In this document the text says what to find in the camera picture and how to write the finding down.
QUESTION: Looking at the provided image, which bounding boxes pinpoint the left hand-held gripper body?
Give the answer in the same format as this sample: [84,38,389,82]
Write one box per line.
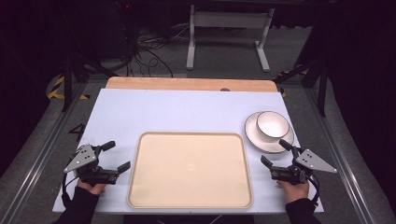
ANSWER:
[64,144,120,186]

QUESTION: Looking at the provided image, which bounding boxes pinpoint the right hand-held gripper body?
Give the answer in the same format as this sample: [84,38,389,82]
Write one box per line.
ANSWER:
[270,147,338,186]

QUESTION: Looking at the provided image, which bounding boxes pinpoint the white bowl with dark rim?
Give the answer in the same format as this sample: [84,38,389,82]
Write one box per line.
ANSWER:
[255,110,291,144]

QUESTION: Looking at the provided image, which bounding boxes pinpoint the white plate with dark rim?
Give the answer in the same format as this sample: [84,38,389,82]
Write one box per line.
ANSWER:
[244,111,295,154]

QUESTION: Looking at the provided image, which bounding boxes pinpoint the beige plastic tray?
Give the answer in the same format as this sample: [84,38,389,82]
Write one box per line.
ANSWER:
[126,131,254,210]

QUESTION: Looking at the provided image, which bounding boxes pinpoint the person's left hand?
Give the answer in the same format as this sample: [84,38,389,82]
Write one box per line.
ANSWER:
[77,179,107,196]

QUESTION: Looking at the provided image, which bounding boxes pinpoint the person's right hand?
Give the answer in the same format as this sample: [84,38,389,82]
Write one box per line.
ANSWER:
[276,179,310,204]

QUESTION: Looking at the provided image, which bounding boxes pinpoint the black metal stand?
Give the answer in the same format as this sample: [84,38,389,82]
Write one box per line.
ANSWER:
[60,50,120,114]
[273,57,332,119]

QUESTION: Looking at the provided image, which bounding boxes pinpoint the yellow black floor tape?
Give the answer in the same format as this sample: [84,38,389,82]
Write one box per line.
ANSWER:
[46,75,92,101]

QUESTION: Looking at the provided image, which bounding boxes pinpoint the white table cover sheet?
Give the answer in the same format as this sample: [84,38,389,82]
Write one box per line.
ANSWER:
[51,88,325,215]

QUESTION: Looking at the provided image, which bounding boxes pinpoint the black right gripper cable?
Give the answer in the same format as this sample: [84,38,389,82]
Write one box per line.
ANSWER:
[305,173,321,207]

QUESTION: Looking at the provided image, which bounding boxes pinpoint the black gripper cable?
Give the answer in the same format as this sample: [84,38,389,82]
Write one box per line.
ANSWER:
[305,173,321,207]
[61,172,79,207]

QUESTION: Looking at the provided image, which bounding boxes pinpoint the aluminium floor rail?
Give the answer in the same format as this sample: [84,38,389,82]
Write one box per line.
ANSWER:
[0,81,90,224]
[304,88,379,224]

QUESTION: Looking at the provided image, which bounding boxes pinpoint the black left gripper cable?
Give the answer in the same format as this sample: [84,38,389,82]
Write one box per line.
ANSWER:
[61,172,79,207]

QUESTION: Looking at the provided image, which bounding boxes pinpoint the tangle of black floor cables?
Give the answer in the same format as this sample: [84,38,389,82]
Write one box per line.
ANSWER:
[122,29,176,78]

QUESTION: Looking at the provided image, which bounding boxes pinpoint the white metal table frame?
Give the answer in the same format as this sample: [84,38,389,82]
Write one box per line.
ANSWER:
[185,4,276,74]

